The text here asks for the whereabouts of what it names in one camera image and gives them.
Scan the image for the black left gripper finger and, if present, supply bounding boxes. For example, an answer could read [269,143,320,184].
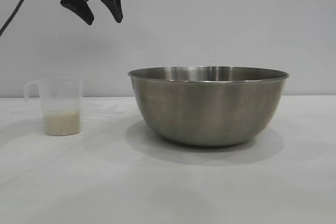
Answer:
[100,0,124,24]
[59,0,95,26]

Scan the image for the clear plastic measuring cup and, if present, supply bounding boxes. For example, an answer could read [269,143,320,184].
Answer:
[24,78,83,136]

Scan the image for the white rice grains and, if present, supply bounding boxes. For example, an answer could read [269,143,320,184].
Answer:
[44,111,81,135]

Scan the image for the stainless steel mixing bowl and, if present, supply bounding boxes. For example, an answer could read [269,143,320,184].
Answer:
[128,66,290,147]

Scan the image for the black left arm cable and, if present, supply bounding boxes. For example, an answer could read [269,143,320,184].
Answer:
[0,0,43,37]

